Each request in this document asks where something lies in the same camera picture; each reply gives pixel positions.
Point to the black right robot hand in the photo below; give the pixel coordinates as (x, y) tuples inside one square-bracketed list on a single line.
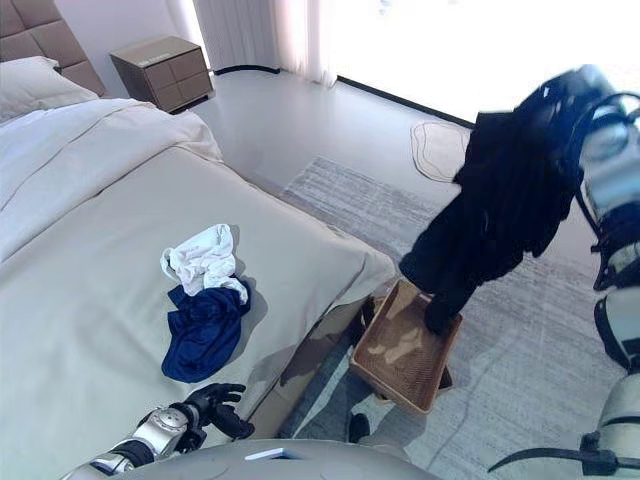
[(595, 82)]

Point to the grey robot torso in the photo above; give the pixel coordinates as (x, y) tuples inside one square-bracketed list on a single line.
[(225, 462)]

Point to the brown wicker basket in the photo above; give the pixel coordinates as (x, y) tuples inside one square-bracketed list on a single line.
[(400, 360)]

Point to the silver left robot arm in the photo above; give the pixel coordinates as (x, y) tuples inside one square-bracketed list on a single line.
[(160, 425)]

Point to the beige pillow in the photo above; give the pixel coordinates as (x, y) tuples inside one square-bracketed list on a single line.
[(35, 85)]

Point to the bed with beige sheet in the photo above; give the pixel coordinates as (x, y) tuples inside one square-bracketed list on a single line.
[(100, 300)]

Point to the brown tufted headboard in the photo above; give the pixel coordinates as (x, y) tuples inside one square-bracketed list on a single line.
[(55, 40)]

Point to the brown nightstand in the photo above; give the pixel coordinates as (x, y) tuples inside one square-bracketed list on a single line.
[(165, 75)]

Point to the white folded duvet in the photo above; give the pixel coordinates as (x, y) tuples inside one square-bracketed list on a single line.
[(75, 145)]

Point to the silver right robot leg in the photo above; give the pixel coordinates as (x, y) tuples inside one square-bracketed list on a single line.
[(359, 429)]

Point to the black garment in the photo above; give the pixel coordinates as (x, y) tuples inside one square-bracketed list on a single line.
[(500, 210)]

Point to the sheer white curtain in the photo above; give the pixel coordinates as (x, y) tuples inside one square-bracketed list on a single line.
[(250, 35)]

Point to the tan bed base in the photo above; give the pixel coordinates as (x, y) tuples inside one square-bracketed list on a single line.
[(310, 355)]

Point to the small oval beige rug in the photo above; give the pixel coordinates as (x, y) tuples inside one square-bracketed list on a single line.
[(440, 150)]

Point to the large grey area rug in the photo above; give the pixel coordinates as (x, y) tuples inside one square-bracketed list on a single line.
[(525, 360)]

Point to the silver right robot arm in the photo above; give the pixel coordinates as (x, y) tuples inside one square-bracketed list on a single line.
[(612, 165)]

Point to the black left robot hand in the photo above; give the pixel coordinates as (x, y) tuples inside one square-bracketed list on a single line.
[(217, 400)]

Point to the white garment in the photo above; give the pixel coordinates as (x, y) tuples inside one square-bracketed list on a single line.
[(205, 255)]

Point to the navy blue garment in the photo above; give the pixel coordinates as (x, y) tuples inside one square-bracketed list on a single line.
[(200, 335)]

